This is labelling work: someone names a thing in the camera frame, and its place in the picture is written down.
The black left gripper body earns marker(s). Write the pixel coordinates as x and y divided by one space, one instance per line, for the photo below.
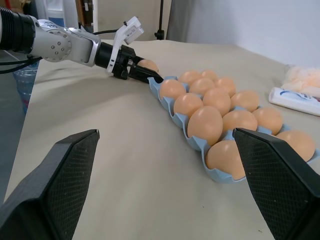
123 62

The beige tablecloth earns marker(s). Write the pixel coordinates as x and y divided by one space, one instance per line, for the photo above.
120 120

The brown egg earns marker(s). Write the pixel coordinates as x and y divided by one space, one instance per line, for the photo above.
187 105
268 120
245 100
239 122
227 85
201 85
190 76
210 74
298 143
216 99
149 65
172 88
222 160
205 125

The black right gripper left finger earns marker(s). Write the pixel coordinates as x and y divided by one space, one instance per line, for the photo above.
50 190

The clear plastic bag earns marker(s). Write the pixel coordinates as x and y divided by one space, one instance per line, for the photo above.
302 77

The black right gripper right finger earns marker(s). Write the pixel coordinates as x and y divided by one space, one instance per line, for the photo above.
280 190

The black stand pole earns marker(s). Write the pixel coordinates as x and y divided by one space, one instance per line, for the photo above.
159 25

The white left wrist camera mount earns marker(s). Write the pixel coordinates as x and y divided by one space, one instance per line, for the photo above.
130 31

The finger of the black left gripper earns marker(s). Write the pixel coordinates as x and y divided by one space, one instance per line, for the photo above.
145 75
138 59

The light blue egg tray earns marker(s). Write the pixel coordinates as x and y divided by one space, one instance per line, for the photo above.
217 177

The white tube with blue print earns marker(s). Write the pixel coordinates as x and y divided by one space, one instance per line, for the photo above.
292 100

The clear blue water bottle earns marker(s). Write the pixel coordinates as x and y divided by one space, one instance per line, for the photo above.
25 85

